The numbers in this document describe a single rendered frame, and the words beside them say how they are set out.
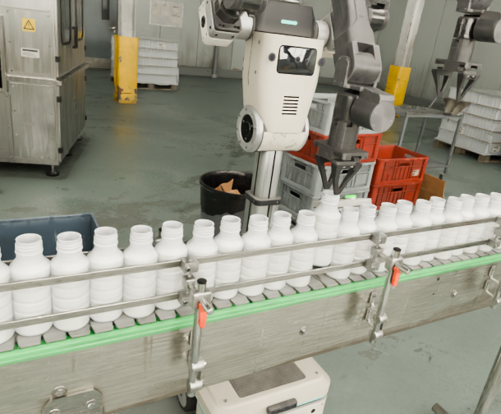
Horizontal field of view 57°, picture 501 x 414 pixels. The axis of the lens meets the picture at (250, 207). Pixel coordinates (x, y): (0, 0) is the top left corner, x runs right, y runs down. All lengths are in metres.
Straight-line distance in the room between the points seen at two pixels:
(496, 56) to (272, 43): 11.40
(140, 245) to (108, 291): 0.09
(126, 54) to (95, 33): 4.54
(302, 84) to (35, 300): 1.08
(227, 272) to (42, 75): 3.66
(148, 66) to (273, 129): 8.83
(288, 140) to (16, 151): 3.35
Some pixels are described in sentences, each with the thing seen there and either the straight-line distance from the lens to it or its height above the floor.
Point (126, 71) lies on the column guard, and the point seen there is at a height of 0.54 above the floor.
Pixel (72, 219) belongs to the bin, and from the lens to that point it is 1.40.
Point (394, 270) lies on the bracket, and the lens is 1.03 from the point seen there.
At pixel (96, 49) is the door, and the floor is 0.48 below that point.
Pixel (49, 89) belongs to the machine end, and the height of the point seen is 0.80.
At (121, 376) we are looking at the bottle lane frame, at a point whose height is 0.90.
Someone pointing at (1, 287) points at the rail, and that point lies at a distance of 0.77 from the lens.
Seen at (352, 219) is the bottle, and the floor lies 1.15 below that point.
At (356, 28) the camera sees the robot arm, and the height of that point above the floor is 1.53.
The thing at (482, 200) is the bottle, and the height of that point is 1.16.
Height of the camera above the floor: 1.51
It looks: 21 degrees down
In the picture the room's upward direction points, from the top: 8 degrees clockwise
